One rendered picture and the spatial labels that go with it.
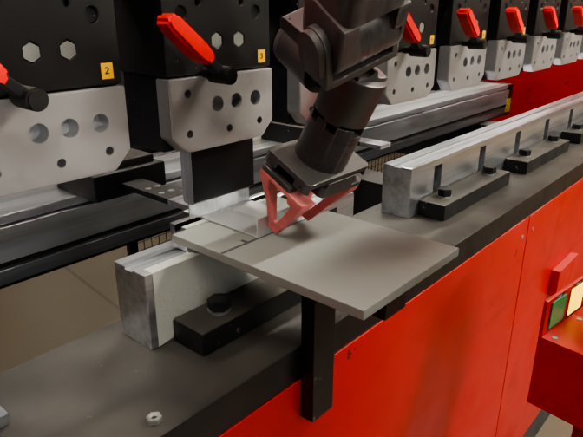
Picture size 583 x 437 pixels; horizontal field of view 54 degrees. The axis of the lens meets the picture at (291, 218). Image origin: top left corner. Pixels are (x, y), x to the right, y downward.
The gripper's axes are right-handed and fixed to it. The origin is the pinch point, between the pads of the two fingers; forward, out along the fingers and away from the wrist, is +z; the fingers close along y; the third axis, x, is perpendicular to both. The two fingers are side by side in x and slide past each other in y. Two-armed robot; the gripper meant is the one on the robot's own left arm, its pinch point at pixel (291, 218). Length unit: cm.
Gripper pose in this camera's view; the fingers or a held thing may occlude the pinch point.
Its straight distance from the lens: 66.4
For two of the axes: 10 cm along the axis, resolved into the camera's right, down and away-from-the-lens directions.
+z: -3.4, 7.2, 6.1
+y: -6.7, 2.7, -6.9
